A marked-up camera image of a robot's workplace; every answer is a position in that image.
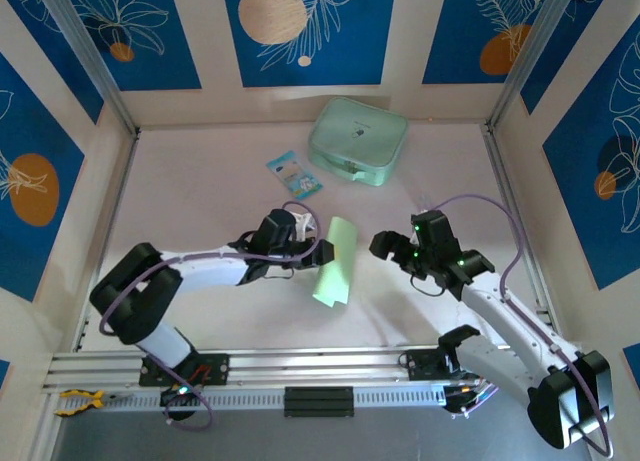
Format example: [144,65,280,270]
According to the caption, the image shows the light green paper sheet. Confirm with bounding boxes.
[310,215,359,310]

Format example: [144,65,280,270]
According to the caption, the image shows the blue white snack packet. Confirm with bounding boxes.
[265,150,324,201]

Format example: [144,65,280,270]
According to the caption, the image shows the mint green zip pouch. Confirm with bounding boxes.
[305,96,410,187]

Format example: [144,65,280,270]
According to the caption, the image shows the small black controller box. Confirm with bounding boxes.
[442,380,501,418]
[158,384,204,410]

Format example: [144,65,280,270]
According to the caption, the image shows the thin black left gripper cable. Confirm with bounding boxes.
[262,265,297,285]

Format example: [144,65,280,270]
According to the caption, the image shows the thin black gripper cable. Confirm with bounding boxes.
[409,273,446,297]
[262,265,297,285]

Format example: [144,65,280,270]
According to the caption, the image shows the thin black right gripper cable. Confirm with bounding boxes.
[409,273,446,297]

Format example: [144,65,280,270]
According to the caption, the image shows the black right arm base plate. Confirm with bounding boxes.
[405,349,496,382]

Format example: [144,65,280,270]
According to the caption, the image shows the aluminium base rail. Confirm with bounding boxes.
[42,344,595,393]

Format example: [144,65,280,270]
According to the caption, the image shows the aluminium table side rail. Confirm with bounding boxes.
[73,129,141,353]
[483,129,557,341]

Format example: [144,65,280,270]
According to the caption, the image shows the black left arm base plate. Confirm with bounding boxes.
[138,353,231,388]

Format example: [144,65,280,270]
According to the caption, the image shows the slotted grey cable duct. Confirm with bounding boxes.
[52,384,451,416]

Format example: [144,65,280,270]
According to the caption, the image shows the black rail bracket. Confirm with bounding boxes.
[283,386,355,418]

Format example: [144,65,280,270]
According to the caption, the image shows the aluminium corner post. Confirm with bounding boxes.
[485,0,585,135]
[35,0,140,136]

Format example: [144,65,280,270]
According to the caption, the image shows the yellow handled pliers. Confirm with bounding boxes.
[53,388,134,417]

